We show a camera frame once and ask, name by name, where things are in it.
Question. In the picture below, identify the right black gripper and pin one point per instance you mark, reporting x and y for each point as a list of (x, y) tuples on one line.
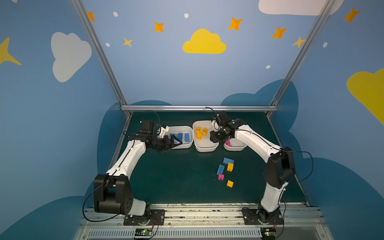
[(217, 135)]

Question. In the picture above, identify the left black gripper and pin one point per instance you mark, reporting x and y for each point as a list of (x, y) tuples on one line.
[(167, 143)]

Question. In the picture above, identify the blue long lego brick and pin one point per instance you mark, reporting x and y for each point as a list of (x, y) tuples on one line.
[(180, 136), (174, 137), (187, 137), (220, 170)]

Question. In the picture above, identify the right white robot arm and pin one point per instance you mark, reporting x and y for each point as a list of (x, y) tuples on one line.
[(280, 162)]

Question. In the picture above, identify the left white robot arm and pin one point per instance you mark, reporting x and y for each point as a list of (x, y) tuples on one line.
[(112, 192)]

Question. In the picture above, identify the right white plastic bin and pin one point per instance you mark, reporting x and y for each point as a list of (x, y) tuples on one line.
[(235, 145)]

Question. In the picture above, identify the white plastic bin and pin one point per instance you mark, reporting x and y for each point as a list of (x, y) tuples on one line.
[(183, 133), (204, 145), (235, 145)]

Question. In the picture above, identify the left white plastic bin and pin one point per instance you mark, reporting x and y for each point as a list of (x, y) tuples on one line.
[(183, 133)]

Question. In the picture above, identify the middle white plastic bin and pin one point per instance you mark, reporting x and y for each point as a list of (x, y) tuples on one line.
[(204, 145)]

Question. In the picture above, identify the left green circuit board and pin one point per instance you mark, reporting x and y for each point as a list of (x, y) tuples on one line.
[(143, 233)]

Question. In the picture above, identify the green circuit board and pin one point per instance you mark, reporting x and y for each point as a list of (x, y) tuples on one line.
[(268, 233), (143, 233)]

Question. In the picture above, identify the right green circuit board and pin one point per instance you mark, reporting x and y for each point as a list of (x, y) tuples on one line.
[(268, 233)]

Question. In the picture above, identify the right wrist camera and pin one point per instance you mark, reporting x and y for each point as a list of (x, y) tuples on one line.
[(217, 124)]

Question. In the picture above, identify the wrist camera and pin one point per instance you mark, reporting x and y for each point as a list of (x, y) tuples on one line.
[(217, 124), (162, 131)]

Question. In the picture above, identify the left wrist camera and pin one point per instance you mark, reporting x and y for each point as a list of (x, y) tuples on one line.
[(162, 131)]

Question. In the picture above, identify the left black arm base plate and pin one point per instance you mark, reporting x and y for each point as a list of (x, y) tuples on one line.
[(150, 217)]

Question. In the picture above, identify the aluminium front rail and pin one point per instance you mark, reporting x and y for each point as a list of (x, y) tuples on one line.
[(217, 221)]

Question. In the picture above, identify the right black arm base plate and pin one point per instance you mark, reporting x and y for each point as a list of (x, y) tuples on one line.
[(262, 217)]

